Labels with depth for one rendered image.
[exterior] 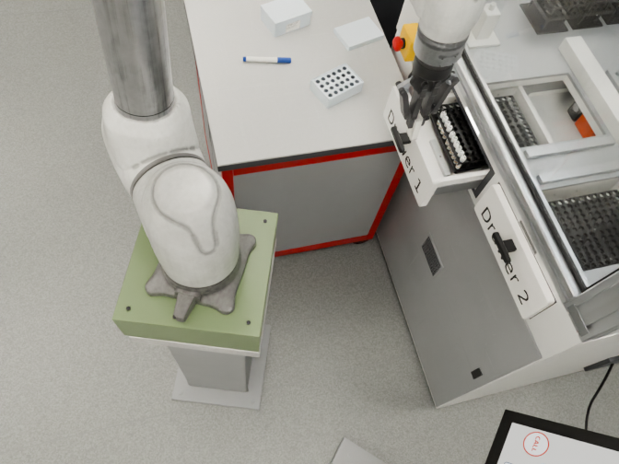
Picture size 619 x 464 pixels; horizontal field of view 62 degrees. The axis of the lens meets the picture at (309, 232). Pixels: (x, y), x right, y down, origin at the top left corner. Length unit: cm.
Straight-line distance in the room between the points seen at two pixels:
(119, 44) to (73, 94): 177
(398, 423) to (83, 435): 106
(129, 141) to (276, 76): 68
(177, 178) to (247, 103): 63
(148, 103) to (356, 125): 69
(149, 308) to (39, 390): 101
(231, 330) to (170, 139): 38
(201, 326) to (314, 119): 68
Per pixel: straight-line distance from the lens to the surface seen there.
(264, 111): 144
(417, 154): 123
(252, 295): 105
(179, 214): 83
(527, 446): 96
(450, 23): 92
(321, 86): 148
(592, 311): 108
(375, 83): 155
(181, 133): 96
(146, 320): 105
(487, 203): 125
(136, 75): 87
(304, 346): 193
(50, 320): 208
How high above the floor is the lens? 186
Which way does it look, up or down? 62 degrees down
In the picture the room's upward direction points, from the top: 12 degrees clockwise
